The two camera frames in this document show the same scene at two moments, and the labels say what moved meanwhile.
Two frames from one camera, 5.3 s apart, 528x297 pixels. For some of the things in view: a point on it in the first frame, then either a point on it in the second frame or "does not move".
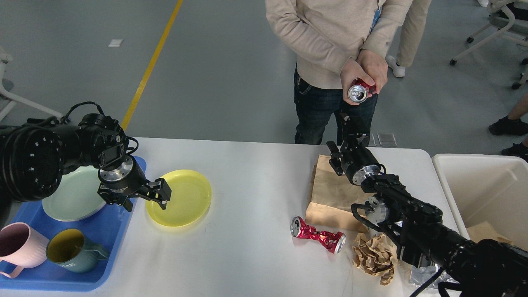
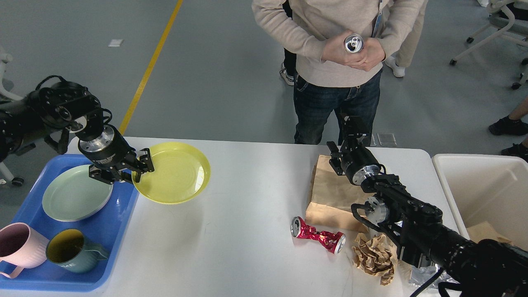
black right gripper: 357,162 does not move
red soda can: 358,92 → 353,43
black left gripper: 117,185 → 111,151
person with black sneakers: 512,125 does not move
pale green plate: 76,197 does not move
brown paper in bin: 484,230 does not move
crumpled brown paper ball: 375,255 does not move
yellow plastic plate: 190,199 → 182,171
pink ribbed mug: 22,246 does not move
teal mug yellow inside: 70,249 does not move
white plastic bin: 490,188 does not move
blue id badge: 377,15 → 376,32
